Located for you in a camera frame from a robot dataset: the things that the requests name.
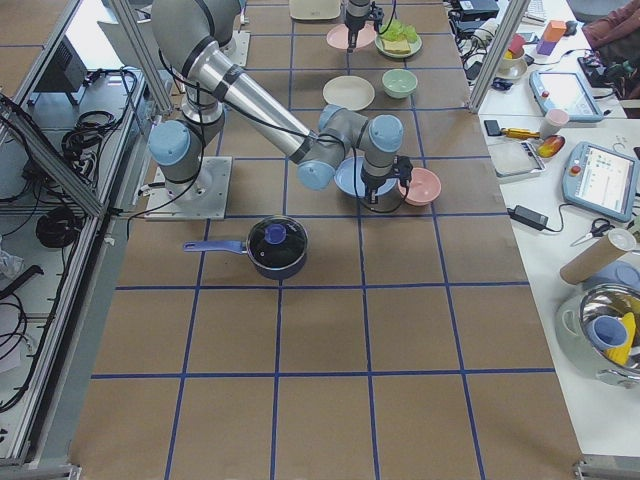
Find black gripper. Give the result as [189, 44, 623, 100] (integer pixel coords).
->
[345, 4, 384, 53]
[360, 155, 413, 204]

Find pink plate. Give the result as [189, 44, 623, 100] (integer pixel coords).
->
[326, 24, 377, 51]

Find blue plate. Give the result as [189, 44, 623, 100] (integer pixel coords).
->
[334, 155, 366, 199]

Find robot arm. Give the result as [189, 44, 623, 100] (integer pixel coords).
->
[344, 0, 384, 53]
[151, 1, 412, 204]

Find bread slice on plate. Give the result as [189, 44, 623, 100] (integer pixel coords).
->
[382, 39, 411, 55]

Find green lettuce leaf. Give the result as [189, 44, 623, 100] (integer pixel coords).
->
[379, 19, 419, 43]

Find pink bowl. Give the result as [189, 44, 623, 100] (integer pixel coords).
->
[397, 167, 442, 206]

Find cream plate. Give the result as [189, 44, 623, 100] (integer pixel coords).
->
[322, 75, 375, 111]

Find cream toaster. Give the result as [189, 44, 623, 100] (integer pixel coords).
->
[289, 0, 342, 21]

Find light green plate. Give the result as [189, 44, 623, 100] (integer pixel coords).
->
[374, 36, 423, 59]

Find green bowl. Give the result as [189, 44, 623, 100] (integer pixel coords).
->
[382, 69, 418, 99]

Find glass pot lid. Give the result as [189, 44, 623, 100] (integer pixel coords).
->
[248, 216, 308, 269]

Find silver digital scale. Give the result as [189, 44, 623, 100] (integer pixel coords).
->
[488, 141, 546, 182]

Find white bowl with fruit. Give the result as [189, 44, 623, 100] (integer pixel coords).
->
[496, 33, 525, 78]

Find black power adapter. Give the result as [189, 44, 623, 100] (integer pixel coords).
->
[507, 205, 548, 231]

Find purple block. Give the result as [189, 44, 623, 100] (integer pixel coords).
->
[535, 20, 566, 56]

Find teach pendant far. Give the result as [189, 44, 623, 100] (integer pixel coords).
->
[529, 70, 604, 123]

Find teach pendant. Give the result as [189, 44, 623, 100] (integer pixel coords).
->
[561, 142, 639, 222]
[529, 70, 604, 123]

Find teach pendant near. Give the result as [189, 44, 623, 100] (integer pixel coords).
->
[561, 142, 639, 222]

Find scissors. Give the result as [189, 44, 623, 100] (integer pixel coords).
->
[571, 218, 614, 247]

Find cardboard tube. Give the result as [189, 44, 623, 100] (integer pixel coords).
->
[559, 228, 637, 285]

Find steel mixing bowl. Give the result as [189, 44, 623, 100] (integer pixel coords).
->
[555, 284, 639, 388]

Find blue cup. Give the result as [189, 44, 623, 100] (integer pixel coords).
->
[587, 315, 628, 360]

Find black electronics box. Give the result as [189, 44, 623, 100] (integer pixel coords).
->
[34, 36, 88, 105]

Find gold screwdriver handle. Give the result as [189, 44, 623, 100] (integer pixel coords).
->
[501, 128, 540, 139]

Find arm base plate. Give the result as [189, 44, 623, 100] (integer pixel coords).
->
[144, 156, 233, 221]

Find aluminium frame post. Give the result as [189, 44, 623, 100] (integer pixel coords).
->
[468, 0, 529, 114]

